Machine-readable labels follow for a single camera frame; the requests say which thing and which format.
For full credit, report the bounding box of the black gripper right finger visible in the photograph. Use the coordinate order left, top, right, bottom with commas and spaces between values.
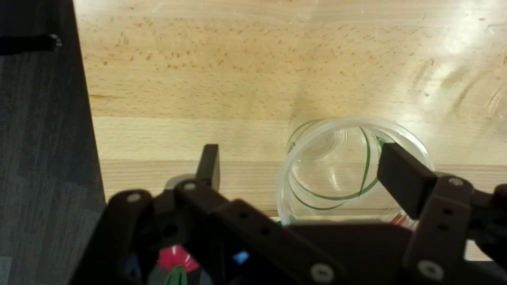
377, 141, 507, 285

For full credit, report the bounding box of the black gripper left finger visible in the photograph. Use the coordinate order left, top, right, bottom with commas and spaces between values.
68, 142, 345, 285

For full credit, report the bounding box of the red toy radish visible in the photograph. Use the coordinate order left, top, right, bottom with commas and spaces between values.
157, 244, 203, 285

